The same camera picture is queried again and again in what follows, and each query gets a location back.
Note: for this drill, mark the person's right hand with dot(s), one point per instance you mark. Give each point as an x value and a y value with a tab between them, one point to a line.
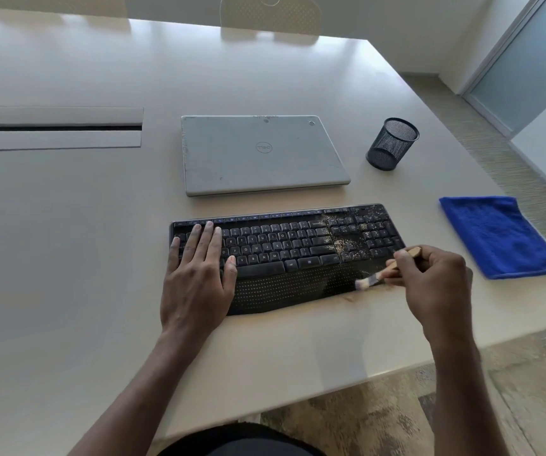
437	289

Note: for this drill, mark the black keyboard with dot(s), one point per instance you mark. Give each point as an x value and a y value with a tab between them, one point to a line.
292	270

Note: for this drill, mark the person's left forearm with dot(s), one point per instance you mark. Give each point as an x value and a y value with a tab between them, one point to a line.
125	398

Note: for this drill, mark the person's left hand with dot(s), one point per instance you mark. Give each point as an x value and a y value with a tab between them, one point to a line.
197	284

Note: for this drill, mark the cream perforated chair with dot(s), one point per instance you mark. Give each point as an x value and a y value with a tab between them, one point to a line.
270	14
54	2

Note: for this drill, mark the person's right forearm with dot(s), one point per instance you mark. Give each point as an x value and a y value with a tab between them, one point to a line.
468	403

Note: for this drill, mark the silver laptop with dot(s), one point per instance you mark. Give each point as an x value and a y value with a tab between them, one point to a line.
254	159

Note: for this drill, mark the small wooden brush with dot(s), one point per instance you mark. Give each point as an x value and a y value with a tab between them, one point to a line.
411	253

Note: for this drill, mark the frosted glass door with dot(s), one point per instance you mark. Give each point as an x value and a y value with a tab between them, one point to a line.
520	61

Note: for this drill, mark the person's black clothing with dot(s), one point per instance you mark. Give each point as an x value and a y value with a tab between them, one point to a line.
239	444

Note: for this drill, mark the black mesh pen holder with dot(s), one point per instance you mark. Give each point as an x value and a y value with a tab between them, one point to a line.
392	144

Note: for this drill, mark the blue microfibre cloth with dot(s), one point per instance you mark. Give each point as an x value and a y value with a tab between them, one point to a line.
496	237

